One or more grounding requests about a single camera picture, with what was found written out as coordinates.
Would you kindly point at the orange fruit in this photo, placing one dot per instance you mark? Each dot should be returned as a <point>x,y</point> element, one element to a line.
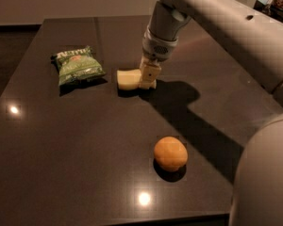
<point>170,154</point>

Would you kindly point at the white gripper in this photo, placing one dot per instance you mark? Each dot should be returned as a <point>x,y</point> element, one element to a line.
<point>156,49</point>

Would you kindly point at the dark snack bag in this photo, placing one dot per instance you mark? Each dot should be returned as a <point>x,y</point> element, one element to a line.
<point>271,11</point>

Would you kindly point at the green jalapeno chip bag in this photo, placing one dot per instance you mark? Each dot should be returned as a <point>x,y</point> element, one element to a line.
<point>77,65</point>

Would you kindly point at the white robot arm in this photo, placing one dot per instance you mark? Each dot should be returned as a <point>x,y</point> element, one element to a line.
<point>255,41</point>

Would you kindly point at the yellow sponge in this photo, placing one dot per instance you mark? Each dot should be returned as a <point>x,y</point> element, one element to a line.
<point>128,80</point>

